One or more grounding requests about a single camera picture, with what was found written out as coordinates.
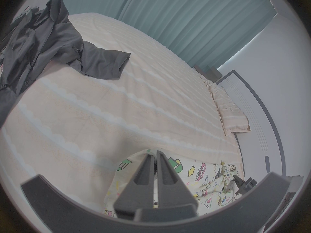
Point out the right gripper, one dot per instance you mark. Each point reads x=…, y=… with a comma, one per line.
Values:
x=249, y=184

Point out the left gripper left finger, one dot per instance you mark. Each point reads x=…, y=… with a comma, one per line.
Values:
x=138, y=190

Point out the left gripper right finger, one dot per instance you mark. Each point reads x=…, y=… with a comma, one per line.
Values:
x=175, y=193

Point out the white printed pyjama top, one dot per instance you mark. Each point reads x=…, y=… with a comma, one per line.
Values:
x=206, y=178

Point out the pale pink striped pillow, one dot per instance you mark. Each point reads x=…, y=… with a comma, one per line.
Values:
x=230, y=113

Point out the bed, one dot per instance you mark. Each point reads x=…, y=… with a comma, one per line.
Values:
x=145, y=105

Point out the grey bedside table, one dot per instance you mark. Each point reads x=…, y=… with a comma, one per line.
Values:
x=209, y=73

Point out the black shirt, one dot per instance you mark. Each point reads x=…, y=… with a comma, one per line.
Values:
x=48, y=45

